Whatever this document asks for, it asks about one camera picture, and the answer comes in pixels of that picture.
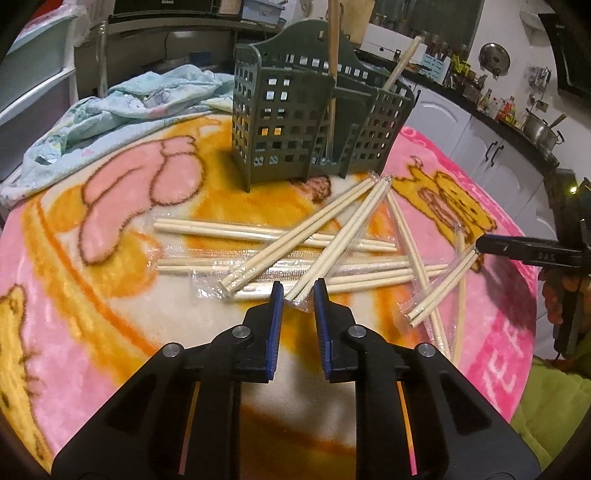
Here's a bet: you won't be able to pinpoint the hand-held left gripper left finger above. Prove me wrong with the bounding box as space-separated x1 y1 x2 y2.
51 281 284 480

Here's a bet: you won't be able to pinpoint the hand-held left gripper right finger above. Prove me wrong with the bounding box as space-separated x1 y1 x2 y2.
313 278 541 480

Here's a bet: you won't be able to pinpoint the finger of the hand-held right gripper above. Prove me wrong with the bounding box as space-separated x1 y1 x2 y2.
475 234 583 267

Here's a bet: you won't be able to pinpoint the pile of chopsticks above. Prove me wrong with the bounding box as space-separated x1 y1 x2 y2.
145 173 481 365

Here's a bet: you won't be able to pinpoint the dark green utensil holder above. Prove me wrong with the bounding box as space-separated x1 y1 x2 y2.
231 31 416 193

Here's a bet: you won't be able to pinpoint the person's right forearm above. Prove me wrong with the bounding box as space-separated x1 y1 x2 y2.
510 353 591 480

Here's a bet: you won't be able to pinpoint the person's right hand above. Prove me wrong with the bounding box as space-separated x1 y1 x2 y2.
542 276 565 325

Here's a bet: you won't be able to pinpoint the steel cooking pot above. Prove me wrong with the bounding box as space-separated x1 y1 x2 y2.
522 108 566 151

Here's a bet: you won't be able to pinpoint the white kitchen cabinets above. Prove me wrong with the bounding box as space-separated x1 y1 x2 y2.
360 39 561 241

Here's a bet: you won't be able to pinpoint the row of condiment bottles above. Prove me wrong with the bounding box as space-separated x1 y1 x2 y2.
478 88 518 123

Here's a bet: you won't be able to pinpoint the black range hood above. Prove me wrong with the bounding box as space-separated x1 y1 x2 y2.
538 11 591 93

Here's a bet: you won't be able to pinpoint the pink printed blanket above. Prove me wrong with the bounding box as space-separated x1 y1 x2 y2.
0 108 539 480

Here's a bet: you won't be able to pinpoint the steel pot lid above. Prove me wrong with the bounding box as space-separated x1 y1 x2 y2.
478 42 511 75

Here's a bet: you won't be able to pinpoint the blue moustache print rack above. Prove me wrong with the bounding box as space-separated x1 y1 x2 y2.
422 52 452 84

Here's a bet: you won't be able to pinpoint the wooden chopstick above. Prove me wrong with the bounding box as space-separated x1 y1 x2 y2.
382 36 423 90
325 0 343 158

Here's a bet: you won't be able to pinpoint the dark window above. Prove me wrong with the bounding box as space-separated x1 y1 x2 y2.
369 0 485 51

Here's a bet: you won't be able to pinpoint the row of spice jars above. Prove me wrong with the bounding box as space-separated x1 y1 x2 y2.
373 11 416 29

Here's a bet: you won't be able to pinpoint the light blue printed cloth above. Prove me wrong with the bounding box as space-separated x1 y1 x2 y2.
0 64 236 208

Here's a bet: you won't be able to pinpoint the plastic drawer cabinet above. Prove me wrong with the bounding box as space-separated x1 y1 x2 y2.
0 9 79 181

